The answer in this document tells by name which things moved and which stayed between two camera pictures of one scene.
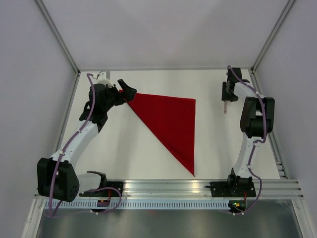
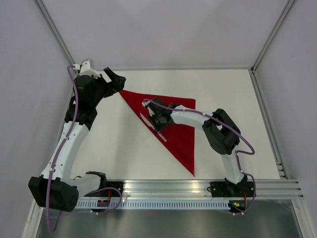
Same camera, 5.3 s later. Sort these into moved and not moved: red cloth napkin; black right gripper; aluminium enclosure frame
Moved: black right gripper
Not moved: red cloth napkin; aluminium enclosure frame
